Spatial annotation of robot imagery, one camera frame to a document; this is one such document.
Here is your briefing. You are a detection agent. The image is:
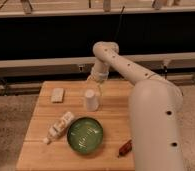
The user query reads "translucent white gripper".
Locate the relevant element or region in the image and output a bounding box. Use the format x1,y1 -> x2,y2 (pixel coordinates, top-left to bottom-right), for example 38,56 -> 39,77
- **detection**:
86,75 -> 103,90

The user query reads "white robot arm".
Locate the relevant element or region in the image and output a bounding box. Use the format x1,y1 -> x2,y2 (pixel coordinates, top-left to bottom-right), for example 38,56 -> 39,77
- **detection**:
90,42 -> 186,171

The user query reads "white rectangular sponge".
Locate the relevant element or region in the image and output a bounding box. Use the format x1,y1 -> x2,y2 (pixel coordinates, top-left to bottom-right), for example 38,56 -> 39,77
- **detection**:
51,88 -> 64,103

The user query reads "green glass bowl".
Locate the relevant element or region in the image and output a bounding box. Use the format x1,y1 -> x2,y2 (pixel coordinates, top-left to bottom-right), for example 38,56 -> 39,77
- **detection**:
67,117 -> 103,155

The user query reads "white plastic bottle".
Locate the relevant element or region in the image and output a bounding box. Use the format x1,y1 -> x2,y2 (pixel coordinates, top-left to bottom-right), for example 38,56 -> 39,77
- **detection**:
43,112 -> 75,144

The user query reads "red chili pepper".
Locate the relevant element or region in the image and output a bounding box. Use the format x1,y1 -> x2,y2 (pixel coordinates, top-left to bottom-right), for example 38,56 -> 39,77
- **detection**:
118,140 -> 132,157

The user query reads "black hanging cable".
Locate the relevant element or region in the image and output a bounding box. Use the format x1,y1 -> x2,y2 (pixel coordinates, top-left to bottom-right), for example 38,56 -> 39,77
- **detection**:
93,5 -> 126,74

